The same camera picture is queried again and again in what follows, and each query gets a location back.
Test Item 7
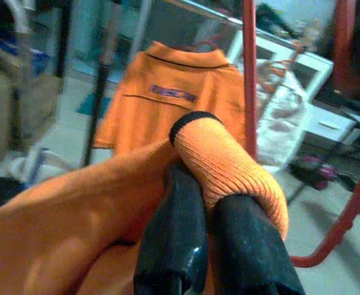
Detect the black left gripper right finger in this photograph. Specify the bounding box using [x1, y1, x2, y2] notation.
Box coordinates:
[210, 193, 305, 295]

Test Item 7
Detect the orange polo shirt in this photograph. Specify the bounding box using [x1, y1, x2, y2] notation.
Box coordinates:
[0, 112, 290, 295]
[93, 41, 249, 154]

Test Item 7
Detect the brown cardboard box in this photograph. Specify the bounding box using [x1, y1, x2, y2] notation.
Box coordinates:
[0, 45, 64, 148]

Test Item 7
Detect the white glass door cabinet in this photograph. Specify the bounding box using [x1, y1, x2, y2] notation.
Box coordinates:
[225, 29, 335, 102]

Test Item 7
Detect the black clothes rack frame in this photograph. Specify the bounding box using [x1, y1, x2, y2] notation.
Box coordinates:
[84, 0, 121, 167]

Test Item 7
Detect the magenta vacuum cleaner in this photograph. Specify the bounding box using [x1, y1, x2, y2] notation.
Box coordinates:
[290, 155, 338, 191]

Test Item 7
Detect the blue floor mat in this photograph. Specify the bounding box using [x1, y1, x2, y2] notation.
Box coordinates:
[76, 93, 112, 115]

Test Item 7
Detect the white pinkish garment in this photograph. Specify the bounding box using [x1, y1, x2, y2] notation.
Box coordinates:
[255, 60, 311, 168]

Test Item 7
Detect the white drawer cabinet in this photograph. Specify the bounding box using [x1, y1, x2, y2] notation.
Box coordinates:
[302, 98, 360, 148]

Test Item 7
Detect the orange plastic hanger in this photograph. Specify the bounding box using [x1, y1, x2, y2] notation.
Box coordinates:
[258, 42, 305, 93]

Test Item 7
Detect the red plastic hanger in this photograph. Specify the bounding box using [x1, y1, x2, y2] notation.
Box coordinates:
[182, 12, 233, 53]
[242, 0, 360, 269]

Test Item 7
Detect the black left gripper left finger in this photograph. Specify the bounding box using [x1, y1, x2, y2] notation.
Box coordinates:
[133, 162, 208, 295]

